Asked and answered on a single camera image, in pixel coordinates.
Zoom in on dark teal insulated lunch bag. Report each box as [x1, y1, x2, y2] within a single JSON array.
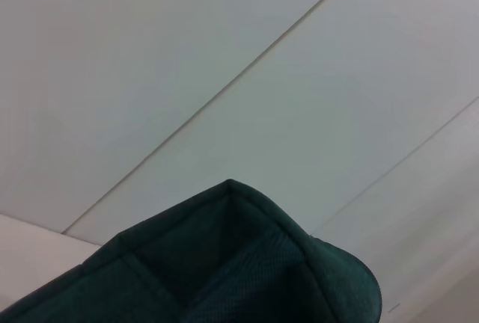
[[0, 179, 383, 323]]

